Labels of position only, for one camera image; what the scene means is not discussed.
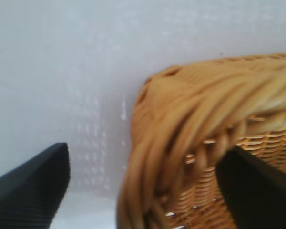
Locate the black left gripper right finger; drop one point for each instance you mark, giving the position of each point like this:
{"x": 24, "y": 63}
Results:
{"x": 257, "y": 190}

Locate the brown woven wicker basket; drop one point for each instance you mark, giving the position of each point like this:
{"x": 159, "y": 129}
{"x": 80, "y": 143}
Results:
{"x": 193, "y": 119}

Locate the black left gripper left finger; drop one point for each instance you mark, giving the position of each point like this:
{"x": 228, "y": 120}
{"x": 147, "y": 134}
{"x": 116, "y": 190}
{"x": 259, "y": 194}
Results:
{"x": 26, "y": 190}

